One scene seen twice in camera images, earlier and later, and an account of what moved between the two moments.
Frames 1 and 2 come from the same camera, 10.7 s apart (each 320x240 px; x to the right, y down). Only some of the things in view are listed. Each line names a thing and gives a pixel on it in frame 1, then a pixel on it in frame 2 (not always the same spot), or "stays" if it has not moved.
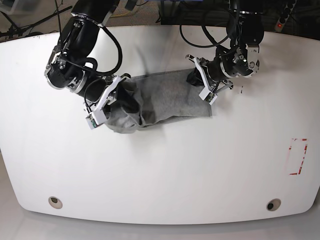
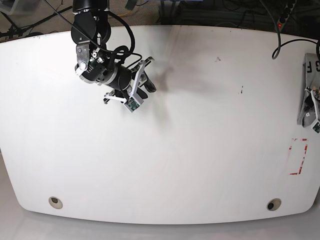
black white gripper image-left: x=96 y=89 → x=130 y=84
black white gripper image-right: x=241 y=62 → x=309 y=101
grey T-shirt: x=162 y=95 → x=307 y=116
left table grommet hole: x=55 y=202 stays
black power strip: x=284 y=15 stays
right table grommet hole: x=273 y=204 stays
